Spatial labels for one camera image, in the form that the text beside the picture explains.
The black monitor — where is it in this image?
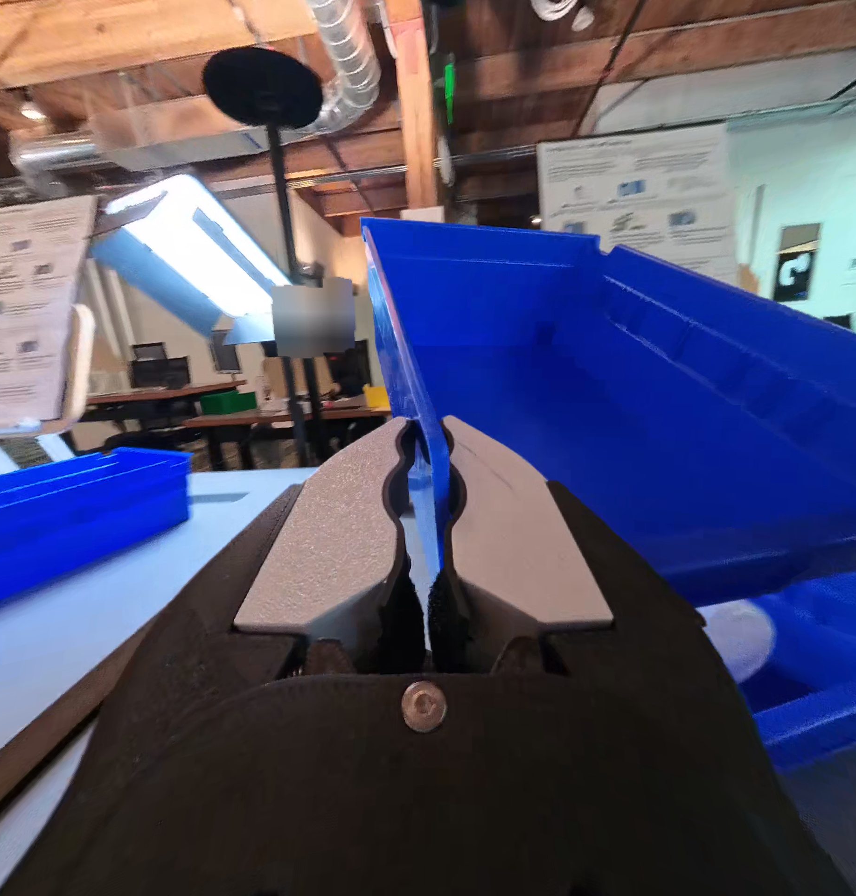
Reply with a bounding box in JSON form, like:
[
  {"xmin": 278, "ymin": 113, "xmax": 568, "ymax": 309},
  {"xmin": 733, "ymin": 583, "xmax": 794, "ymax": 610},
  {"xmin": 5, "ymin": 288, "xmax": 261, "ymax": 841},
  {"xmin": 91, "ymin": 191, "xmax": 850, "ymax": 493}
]
[{"xmin": 130, "ymin": 343, "xmax": 191, "ymax": 389}]

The black floor lamp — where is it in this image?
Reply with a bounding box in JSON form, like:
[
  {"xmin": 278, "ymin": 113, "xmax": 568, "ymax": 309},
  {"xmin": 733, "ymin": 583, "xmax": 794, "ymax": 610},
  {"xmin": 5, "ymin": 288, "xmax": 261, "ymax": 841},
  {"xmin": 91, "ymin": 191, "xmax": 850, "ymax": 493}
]
[{"xmin": 202, "ymin": 48, "xmax": 325, "ymax": 466}]

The printed instruction sheet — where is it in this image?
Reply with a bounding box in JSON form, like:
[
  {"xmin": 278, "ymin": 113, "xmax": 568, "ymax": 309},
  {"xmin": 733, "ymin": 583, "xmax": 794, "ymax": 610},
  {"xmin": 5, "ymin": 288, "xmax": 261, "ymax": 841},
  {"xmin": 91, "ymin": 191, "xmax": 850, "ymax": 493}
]
[
  {"xmin": 537, "ymin": 125, "xmax": 740, "ymax": 284},
  {"xmin": 0, "ymin": 195, "xmax": 100, "ymax": 431}
]

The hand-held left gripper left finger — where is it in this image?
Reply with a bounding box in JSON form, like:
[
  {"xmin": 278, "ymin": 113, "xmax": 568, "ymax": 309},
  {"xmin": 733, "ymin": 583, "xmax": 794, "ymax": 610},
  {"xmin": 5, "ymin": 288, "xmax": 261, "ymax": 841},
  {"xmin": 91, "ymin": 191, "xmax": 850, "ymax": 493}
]
[{"xmin": 233, "ymin": 416, "xmax": 429, "ymax": 662}]

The silver air duct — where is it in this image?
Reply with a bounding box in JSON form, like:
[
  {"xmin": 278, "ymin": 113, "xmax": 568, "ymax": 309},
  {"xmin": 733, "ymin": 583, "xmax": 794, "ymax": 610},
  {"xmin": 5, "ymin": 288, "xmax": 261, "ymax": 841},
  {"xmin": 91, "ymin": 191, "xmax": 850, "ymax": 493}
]
[{"xmin": 11, "ymin": 0, "xmax": 381, "ymax": 176}]

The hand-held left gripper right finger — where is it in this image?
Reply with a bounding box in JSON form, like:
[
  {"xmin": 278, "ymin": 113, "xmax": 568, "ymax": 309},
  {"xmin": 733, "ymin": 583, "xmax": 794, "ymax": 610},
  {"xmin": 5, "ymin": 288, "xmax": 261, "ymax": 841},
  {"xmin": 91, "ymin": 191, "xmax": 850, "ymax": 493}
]
[{"xmin": 428, "ymin": 416, "xmax": 614, "ymax": 669}]

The blue plastic bin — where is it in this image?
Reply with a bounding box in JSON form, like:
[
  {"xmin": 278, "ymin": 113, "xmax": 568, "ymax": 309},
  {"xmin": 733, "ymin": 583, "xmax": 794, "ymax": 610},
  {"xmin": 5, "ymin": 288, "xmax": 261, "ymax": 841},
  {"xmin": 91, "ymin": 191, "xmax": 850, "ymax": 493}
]
[
  {"xmin": 361, "ymin": 217, "xmax": 856, "ymax": 606},
  {"xmin": 697, "ymin": 570, "xmax": 856, "ymax": 771},
  {"xmin": 0, "ymin": 448, "xmax": 192, "ymax": 610}
]

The wooden post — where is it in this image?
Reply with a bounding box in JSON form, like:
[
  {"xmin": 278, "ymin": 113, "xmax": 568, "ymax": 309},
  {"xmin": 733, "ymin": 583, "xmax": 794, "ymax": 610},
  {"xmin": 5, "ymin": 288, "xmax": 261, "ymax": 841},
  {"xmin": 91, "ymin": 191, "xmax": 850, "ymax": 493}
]
[{"xmin": 389, "ymin": 0, "xmax": 446, "ymax": 211}]

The white plastic bottle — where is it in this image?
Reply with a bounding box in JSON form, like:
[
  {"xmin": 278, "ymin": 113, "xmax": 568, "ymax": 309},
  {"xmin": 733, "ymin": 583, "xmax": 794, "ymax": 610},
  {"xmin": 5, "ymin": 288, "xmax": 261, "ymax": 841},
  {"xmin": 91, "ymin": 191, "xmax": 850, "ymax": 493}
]
[{"xmin": 697, "ymin": 601, "xmax": 777, "ymax": 683}]

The white door with window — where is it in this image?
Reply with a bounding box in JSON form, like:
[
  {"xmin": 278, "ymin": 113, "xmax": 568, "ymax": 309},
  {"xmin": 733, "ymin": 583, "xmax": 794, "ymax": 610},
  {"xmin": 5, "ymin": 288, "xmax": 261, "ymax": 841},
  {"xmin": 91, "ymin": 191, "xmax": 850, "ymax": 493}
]
[{"xmin": 750, "ymin": 182, "xmax": 856, "ymax": 330}]

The white sign stand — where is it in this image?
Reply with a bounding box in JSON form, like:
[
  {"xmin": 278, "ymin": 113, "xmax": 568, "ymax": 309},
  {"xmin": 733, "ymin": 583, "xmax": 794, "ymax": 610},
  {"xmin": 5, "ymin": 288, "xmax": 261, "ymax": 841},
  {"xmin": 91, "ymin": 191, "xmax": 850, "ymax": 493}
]
[{"xmin": 0, "ymin": 420, "xmax": 79, "ymax": 477}]

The white light panel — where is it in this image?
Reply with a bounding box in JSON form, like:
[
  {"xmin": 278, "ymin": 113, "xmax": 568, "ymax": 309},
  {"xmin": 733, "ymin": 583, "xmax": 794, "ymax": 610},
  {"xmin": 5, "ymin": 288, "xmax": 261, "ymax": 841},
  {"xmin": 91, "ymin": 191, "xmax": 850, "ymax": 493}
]
[{"xmin": 92, "ymin": 174, "xmax": 292, "ymax": 347}]

